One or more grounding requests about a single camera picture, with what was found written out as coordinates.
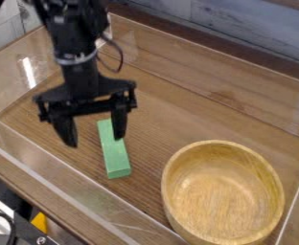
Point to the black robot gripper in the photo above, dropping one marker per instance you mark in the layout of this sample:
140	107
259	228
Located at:
85	93

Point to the brown wooden bowl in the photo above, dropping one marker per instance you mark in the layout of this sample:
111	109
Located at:
223	194

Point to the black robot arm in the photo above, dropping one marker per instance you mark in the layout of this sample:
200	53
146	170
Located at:
76	23

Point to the green rectangular block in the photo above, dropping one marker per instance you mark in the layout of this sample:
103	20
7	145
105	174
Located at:
116	159

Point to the yellow black device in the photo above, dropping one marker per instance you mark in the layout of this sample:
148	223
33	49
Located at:
31	231

